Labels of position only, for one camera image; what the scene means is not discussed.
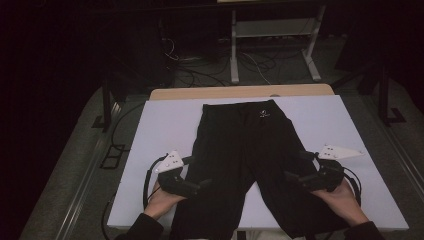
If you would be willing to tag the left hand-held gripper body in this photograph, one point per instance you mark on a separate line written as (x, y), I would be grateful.
(173, 181)

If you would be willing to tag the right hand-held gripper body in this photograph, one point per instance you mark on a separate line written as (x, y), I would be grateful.
(328, 176)

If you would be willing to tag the black pants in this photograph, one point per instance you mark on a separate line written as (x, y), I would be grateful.
(240, 150)

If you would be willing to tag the person's left hand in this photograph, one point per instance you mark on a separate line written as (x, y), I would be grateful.
(160, 201)

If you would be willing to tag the person's right hand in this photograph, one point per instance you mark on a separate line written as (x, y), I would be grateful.
(345, 203)

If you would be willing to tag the white table cover sheet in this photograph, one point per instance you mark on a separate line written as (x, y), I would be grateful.
(166, 126)

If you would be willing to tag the light wooden table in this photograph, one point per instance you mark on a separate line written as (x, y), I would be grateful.
(216, 92)

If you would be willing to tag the black metal stand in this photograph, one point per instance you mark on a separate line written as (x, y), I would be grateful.
(383, 100)
(106, 106)

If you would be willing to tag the white metal stand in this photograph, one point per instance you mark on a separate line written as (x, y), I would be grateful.
(234, 50)

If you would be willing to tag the aluminium floor rail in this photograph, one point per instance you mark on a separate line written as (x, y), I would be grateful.
(90, 176)
(396, 146)

